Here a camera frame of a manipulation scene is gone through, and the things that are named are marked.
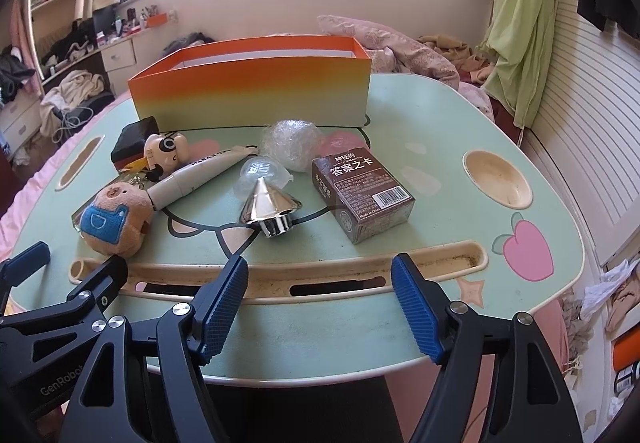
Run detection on capybara plush blue overalls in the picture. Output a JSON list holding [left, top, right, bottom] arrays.
[[79, 183, 154, 258]]

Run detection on cream cosmetic tube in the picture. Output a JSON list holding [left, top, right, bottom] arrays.
[[148, 146, 259, 210]]

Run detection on silver cone top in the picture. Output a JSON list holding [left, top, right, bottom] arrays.
[[239, 177, 302, 238]]

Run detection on brown card box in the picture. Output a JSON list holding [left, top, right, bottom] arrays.
[[311, 148, 416, 245]]

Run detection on clear heart jelly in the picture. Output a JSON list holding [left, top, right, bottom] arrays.
[[233, 156, 294, 200]]

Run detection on bubble wrap ball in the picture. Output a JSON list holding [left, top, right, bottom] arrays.
[[260, 119, 324, 172]]

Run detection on pink heart jelly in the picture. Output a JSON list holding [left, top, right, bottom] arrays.
[[316, 130, 368, 158]]

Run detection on black box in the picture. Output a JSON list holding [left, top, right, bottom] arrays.
[[111, 117, 160, 172]]

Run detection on white desk with drawers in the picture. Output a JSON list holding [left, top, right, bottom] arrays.
[[43, 30, 163, 96]]

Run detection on tan clothes pile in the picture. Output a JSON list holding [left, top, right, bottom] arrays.
[[418, 34, 494, 86]]

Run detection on green curtain cloth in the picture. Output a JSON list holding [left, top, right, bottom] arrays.
[[480, 0, 556, 129]]

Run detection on orange gradient cardboard box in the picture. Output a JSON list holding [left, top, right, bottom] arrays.
[[128, 34, 371, 132]]

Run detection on grey clothes on bed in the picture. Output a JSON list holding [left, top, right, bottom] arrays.
[[162, 32, 214, 57]]

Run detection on pink floral quilt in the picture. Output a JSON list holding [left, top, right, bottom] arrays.
[[317, 15, 495, 120]]

